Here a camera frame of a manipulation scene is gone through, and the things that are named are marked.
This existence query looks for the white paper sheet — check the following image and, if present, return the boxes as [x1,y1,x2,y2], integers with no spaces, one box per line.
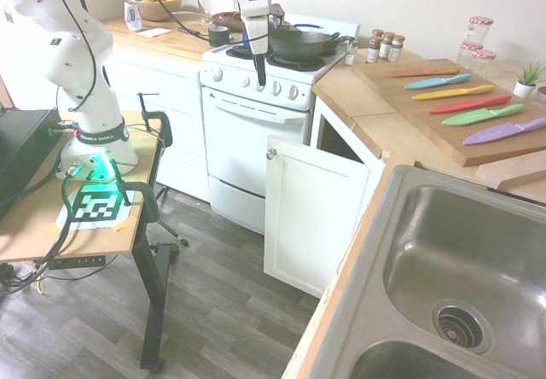
[137,26,172,39]

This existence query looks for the purple knife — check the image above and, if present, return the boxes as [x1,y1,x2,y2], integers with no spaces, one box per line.
[462,117,546,148]

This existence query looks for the black wok pan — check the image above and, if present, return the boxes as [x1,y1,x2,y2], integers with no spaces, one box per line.
[267,28,356,62]

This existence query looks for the green base cable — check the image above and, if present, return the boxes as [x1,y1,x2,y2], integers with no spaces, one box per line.
[32,163,112,289]

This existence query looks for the large wooden cutting board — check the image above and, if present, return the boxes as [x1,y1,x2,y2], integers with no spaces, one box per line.
[350,57,546,168]

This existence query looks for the printed marker tag sheet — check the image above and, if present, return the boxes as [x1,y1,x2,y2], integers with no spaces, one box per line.
[54,184,144,234]

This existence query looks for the black coil burner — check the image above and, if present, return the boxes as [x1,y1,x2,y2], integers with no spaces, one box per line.
[224,44,253,61]

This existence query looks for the green knife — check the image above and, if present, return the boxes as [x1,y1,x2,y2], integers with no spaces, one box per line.
[441,103,526,128]

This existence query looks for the table height control panel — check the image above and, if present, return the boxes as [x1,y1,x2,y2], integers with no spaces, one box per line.
[41,255,107,270]

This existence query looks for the white kitchen stove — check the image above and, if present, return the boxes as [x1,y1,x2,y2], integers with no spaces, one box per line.
[197,11,362,236]

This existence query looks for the black C clamp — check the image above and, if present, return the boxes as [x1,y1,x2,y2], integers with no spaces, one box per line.
[109,158,161,227]
[136,91,174,149]

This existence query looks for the small potted green plant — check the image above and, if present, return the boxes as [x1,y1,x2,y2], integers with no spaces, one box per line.
[512,61,546,100]

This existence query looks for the glass jar red checked lid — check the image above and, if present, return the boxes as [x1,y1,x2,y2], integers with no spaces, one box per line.
[470,49,498,78]
[456,41,485,69]
[466,15,495,50]

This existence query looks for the stainless steel sink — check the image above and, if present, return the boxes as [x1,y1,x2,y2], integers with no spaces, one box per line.
[297,164,546,379]

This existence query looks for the white cabinet door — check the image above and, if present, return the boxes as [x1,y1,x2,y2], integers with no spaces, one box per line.
[263,134,372,300]

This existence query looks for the glass salt shaker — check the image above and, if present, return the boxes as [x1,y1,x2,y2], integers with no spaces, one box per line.
[343,38,359,67]

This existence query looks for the red knife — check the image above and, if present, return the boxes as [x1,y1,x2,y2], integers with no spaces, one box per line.
[427,94,513,116]

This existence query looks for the yellow knife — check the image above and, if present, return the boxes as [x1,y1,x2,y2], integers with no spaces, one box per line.
[410,84,497,102]

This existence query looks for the wooden table black legs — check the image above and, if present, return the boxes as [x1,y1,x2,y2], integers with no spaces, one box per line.
[0,108,181,374]

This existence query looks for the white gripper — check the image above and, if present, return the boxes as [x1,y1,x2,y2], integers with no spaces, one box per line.
[236,0,273,88]

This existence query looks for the orange knife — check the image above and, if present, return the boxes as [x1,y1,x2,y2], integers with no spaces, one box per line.
[386,67,461,79]

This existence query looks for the black control box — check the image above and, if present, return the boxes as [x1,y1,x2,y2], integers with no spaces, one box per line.
[0,107,66,223]

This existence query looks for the wooden fruit bowl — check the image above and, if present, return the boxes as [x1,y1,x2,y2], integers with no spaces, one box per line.
[124,0,184,23]

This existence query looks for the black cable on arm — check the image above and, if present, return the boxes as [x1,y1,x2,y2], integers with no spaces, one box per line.
[40,0,100,114]

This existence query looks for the teal knife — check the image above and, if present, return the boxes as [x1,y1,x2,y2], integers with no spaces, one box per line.
[404,73,473,90]

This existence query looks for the clear drinking glass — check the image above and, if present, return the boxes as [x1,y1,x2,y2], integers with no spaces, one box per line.
[195,0,213,27]

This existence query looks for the sink drain strainer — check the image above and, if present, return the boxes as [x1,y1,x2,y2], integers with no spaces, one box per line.
[432,299,495,355]

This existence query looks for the loose wooden plank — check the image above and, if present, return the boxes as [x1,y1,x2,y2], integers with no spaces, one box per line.
[474,149,546,191]

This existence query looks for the silver drink can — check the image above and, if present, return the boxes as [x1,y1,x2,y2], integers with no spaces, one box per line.
[124,0,142,32]

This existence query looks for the brown round dish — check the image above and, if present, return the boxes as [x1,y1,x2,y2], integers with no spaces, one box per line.
[212,10,245,31]

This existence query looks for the white base cabinet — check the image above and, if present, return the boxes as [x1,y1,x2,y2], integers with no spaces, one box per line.
[101,42,211,204]

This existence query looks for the black tape roll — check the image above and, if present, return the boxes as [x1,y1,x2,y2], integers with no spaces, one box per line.
[208,25,232,48]

